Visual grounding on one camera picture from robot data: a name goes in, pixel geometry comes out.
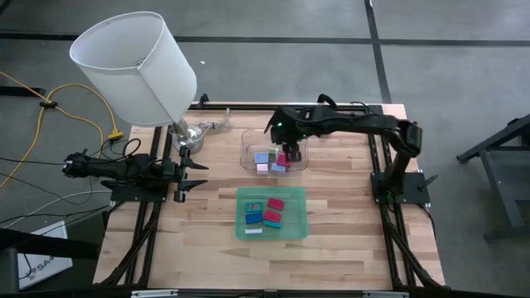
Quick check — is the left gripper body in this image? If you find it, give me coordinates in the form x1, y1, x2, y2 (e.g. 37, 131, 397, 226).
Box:
172, 155, 190, 204

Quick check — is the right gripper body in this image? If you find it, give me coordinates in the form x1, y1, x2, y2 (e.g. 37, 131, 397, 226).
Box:
263, 105, 320, 145

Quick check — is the clear plastic bin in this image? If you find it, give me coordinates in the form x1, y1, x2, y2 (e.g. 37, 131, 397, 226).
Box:
239, 128, 311, 174

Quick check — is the teal translucent plastic bin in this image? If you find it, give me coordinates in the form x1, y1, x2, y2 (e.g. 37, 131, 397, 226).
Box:
234, 185, 310, 242

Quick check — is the silver aluminium strut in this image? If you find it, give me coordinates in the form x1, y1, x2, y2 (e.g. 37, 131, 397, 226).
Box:
363, 291, 411, 298
131, 289, 179, 298

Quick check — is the silver table lamp white shade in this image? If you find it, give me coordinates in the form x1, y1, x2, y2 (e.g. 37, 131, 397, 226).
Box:
69, 11, 205, 155

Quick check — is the white sign board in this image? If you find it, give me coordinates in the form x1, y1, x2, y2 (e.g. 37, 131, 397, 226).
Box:
16, 220, 75, 291

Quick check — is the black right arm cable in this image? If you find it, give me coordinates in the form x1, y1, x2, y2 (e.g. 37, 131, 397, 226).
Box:
316, 93, 340, 110

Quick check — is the clear lamp cord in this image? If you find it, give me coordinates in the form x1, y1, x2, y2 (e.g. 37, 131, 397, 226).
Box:
197, 107, 232, 131

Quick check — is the yellow extension cable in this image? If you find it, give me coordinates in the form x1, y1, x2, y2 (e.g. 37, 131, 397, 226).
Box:
0, 69, 126, 192

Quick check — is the white cable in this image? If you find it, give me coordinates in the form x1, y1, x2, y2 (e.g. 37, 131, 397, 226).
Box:
0, 189, 113, 229

